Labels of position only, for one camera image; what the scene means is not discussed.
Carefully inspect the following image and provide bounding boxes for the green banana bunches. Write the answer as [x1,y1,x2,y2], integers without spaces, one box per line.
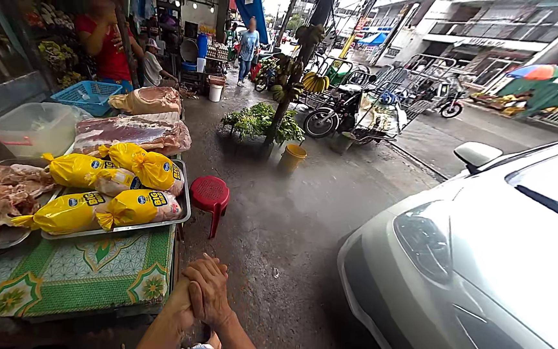
[269,24,326,103]

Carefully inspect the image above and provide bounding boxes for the dark leaning wooden pole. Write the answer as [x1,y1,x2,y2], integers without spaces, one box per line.
[261,0,335,158]

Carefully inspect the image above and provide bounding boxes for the grey bucket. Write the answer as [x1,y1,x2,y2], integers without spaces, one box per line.
[331,131,357,155]

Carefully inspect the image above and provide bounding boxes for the pile of green leafy vegetables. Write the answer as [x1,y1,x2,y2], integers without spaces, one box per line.
[220,102,305,146]

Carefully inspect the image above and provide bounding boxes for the red and blue umbrella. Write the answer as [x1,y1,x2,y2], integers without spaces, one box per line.
[506,64,558,81]

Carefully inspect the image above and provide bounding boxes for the vegetable display stand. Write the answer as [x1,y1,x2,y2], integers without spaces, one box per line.
[23,0,85,89]

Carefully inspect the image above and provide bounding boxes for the dark stall post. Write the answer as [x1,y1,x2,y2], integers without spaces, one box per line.
[114,0,141,90]

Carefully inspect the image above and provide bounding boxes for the stack of egg trays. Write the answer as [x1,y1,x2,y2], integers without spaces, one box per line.
[208,42,230,62]

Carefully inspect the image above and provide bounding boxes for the person's left forearm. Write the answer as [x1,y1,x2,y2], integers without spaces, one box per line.
[136,308,193,349]

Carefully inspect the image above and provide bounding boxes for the person's right forearm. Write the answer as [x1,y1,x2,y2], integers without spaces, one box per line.
[211,310,256,349]

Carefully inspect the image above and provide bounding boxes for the metal sidecar with goods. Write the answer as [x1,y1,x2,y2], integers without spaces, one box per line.
[349,87,435,145]

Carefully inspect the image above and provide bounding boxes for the pile of raw meat pieces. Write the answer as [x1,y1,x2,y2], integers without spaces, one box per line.
[0,163,58,248]

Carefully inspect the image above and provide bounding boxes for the large dark red meat slab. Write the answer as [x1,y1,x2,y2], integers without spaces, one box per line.
[74,112,192,157]

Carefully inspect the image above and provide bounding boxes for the blue canopy tent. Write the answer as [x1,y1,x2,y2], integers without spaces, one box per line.
[357,32,388,47]

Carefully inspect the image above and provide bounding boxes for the person's legs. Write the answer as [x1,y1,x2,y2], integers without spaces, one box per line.
[191,330,222,349]

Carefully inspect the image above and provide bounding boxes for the green tarp stall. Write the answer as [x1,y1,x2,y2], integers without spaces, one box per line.
[496,67,558,119]

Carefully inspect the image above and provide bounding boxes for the person's right hand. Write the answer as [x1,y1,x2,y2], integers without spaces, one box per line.
[182,257,233,330]

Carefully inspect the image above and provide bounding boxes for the yellow utility pole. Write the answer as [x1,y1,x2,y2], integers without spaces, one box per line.
[339,0,377,59]

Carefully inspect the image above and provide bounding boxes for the table under patterned cloth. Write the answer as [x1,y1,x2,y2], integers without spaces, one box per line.
[13,153,185,324]

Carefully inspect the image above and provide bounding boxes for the green patterned tablecloth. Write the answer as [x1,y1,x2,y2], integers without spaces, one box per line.
[0,224,178,319]

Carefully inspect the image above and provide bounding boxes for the yellow bucket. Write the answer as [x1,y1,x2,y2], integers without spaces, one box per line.
[277,144,308,174]

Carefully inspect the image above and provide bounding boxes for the red and black motorcycle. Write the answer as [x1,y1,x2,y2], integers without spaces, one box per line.
[431,73,468,119]

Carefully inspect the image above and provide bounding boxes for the blue plastic basket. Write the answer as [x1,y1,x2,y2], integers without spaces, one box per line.
[50,80,123,117]

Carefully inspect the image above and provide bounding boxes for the silver tray with rounded rim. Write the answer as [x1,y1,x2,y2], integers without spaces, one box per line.
[0,157,63,253]

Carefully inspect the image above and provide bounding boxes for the pale skin-on meat slab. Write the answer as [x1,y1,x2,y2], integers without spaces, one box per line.
[108,87,182,116]

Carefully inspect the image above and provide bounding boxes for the white building with balconies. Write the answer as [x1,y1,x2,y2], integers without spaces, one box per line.
[376,0,558,95]

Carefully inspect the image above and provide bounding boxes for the red plastic stool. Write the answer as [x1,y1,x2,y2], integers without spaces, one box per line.
[190,175,231,240]

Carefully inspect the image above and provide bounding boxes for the person's left hand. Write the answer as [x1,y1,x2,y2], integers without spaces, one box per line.
[164,252,228,334]

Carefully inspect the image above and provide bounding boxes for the translucent plastic container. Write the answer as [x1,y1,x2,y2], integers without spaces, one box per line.
[0,102,82,159]

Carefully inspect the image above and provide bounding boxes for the rectangular silver metal tray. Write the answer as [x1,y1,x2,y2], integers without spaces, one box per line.
[41,159,192,240]

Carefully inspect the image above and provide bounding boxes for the blue tarp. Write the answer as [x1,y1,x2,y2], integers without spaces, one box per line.
[235,0,269,45]

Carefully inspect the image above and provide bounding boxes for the white car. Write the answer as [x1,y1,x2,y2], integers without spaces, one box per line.
[337,135,558,349]

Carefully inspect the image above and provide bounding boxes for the pile of yellow packaged chickens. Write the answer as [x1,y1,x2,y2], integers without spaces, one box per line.
[11,143,185,236]

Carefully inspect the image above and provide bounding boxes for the yellow banana bunch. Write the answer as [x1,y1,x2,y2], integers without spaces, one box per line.
[301,71,330,94]

